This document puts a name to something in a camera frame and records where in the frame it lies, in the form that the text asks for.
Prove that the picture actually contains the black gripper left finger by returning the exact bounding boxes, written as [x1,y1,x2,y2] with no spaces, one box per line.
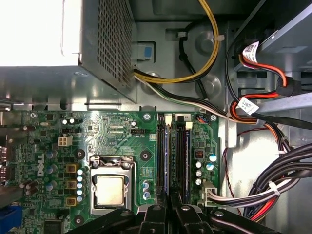
[65,189,170,234]

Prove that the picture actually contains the grey power supply unit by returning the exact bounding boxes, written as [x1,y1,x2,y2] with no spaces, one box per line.
[0,0,137,105]

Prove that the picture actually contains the white black wire bundle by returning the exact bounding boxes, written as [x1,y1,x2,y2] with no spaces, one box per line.
[134,70,244,122]

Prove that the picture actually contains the black PC case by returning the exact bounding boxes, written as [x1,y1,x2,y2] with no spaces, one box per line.
[0,0,312,234]

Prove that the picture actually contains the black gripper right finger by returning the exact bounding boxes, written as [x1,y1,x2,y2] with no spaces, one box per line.
[170,191,277,234]

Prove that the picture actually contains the white board power connector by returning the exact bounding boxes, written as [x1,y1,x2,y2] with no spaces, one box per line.
[199,180,218,208]

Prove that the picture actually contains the silver CPU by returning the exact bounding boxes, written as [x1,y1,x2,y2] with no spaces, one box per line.
[95,175,126,208]

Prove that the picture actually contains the blue VGA connector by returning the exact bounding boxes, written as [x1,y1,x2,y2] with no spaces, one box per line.
[0,204,23,234]

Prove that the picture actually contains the black cable bundle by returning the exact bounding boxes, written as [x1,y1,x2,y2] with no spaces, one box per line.
[246,142,312,215]

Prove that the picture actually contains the green motherboard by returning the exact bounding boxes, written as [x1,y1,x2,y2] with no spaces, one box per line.
[0,111,220,234]

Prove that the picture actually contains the black RAM slot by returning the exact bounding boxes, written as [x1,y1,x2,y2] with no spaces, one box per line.
[176,117,185,195]
[157,114,163,195]

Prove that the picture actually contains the grey optical drive cage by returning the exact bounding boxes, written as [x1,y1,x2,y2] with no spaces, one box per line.
[233,0,312,115]

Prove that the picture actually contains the silver CPU socket cover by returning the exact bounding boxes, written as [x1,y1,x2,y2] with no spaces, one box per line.
[89,165,136,217]

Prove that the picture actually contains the orange red power wires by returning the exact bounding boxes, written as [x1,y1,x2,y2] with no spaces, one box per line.
[228,47,297,152]

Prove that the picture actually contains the yellow power wire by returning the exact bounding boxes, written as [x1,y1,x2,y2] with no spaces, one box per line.
[133,0,220,85]

